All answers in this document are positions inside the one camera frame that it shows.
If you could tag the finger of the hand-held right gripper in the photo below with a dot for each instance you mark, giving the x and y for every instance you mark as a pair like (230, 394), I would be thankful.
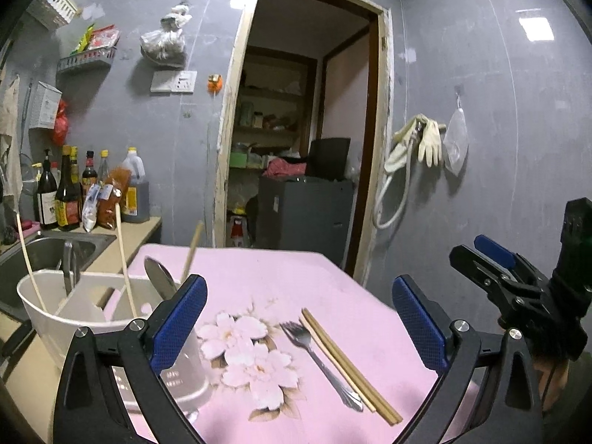
(495, 247)
(471, 263)

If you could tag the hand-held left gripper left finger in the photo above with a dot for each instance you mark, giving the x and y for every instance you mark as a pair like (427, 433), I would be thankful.
(178, 323)

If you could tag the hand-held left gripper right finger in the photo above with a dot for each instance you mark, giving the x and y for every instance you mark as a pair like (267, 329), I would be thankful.
(418, 323)

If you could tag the steel spoon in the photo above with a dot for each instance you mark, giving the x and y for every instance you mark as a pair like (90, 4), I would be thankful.
(159, 280)

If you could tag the brown wooden chopstick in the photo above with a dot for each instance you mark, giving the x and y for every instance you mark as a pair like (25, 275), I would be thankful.
(351, 366)
(192, 252)

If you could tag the steel fork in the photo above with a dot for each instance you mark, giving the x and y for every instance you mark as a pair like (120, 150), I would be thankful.
(69, 263)
(319, 365)

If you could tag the white plastic utensil basket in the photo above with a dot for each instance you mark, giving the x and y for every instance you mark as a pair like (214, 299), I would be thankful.
(46, 328)

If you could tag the person's right forearm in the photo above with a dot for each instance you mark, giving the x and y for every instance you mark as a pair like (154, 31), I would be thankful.
(580, 388)

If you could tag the person's right hand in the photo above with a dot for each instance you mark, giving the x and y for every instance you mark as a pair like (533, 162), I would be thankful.
(557, 379)

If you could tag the pink floral tablecloth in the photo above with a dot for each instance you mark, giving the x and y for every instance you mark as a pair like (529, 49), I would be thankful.
(277, 286)

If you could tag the red white container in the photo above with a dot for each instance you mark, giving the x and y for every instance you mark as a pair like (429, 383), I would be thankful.
(239, 231)

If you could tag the small clear plastic bag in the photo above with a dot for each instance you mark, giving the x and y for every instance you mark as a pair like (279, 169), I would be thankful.
(455, 143)

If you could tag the cream rubber glove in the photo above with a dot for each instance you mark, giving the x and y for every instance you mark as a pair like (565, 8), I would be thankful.
(430, 143)
(400, 148)

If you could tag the brown snack bag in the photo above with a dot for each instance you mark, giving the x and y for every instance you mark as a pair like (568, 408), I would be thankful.
(113, 208)

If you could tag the cooking oil jug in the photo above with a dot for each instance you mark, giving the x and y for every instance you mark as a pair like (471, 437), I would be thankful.
(136, 194)

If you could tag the blue white snack bag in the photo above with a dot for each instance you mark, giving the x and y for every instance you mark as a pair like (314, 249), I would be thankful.
(90, 212)

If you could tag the steel kitchen sink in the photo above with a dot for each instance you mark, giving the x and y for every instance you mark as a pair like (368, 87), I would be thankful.
(41, 249)

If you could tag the grey cabinet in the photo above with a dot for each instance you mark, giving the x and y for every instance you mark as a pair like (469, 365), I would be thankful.
(300, 217)

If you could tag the dark bottle yellow label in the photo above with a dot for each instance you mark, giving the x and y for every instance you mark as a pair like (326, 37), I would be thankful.
(68, 208)

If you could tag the clear bottle yellow cap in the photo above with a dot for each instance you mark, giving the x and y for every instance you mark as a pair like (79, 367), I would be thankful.
(103, 171)

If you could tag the dark bottle red label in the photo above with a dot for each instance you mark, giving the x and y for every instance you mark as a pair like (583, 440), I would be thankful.
(89, 175)

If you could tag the black monitor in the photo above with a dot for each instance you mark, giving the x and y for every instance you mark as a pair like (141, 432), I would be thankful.
(328, 159)

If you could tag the dark bottle white label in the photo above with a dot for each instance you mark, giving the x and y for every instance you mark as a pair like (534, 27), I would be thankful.
(46, 203)

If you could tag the pink sponge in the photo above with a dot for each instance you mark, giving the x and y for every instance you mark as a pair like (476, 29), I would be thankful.
(27, 225)

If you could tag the red cloth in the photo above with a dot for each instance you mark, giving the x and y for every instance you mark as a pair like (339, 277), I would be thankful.
(282, 169)

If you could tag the steel wool scrubber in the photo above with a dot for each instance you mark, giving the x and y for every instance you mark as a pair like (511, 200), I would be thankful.
(8, 235)

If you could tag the wooden shelf unit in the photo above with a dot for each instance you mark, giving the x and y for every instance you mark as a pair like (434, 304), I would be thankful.
(268, 130)

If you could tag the white hanging dishcloth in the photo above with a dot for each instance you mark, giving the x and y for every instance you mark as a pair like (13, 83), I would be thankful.
(11, 166)

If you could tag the red plastic bag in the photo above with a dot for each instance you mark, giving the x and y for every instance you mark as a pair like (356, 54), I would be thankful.
(60, 125)

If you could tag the beige hanging cloth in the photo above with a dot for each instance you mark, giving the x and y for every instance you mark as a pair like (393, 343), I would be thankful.
(9, 115)

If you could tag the clear hanging plastic bag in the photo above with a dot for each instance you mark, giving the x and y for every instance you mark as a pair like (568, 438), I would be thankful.
(162, 44)

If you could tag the red seasoning packet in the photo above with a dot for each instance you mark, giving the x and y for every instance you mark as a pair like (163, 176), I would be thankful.
(104, 37)

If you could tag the green seasoning packet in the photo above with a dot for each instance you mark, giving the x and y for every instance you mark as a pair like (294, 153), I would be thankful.
(82, 41)

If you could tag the wooden door frame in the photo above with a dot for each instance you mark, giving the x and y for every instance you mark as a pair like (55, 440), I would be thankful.
(230, 101)

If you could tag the orange wall hook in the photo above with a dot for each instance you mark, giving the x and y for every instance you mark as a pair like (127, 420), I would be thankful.
(215, 85)

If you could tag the white wall switch outlet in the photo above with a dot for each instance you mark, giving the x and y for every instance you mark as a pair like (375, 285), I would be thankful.
(173, 82)

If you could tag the white wall holder box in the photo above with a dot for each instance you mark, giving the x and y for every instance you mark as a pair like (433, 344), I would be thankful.
(44, 106)

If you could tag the grey wall shelf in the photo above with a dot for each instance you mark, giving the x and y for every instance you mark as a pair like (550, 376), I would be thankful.
(85, 60)

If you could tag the white slotted wall basket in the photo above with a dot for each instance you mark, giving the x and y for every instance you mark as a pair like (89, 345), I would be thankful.
(51, 4)

